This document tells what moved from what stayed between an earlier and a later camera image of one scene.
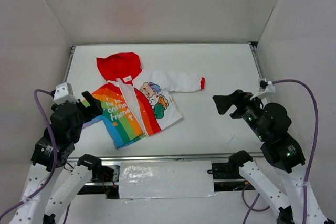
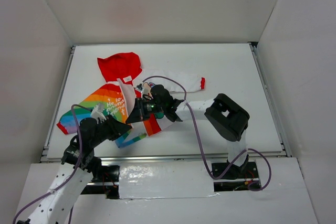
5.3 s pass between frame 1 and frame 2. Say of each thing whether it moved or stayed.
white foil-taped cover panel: stayed
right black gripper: moved
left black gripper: moved
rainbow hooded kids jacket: stayed
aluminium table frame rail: stayed
